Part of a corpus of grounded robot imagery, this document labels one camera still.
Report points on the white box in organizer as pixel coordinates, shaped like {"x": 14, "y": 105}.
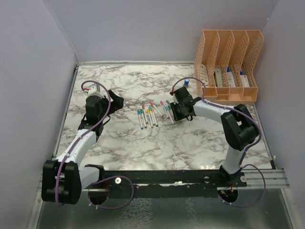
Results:
{"x": 244, "y": 79}

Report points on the blue grey round stamp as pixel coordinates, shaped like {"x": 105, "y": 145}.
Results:
{"x": 186, "y": 83}

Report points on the light blue cap marker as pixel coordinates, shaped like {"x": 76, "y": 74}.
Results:
{"x": 167, "y": 111}

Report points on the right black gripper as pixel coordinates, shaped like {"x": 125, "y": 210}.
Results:
{"x": 176, "y": 116}

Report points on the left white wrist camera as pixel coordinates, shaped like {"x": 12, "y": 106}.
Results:
{"x": 94, "y": 90}

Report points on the peach plastic file organizer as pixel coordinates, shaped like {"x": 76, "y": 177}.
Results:
{"x": 231, "y": 51}

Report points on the magenta cap marker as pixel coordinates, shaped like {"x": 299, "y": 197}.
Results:
{"x": 164, "y": 108}

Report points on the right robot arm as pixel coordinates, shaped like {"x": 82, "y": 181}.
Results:
{"x": 240, "y": 129}

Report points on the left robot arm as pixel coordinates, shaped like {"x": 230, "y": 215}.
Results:
{"x": 62, "y": 181}

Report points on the pink cap marker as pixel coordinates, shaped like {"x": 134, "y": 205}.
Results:
{"x": 156, "y": 109}

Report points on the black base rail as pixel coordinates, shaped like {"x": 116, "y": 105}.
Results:
{"x": 163, "y": 183}

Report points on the green cap marker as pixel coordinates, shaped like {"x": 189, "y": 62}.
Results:
{"x": 143, "y": 118}
{"x": 172, "y": 120}

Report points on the blue cap left marker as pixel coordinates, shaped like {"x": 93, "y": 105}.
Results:
{"x": 140, "y": 119}

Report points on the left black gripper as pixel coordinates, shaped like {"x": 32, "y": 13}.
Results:
{"x": 117, "y": 102}

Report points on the brown cap marker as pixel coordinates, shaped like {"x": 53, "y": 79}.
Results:
{"x": 144, "y": 113}

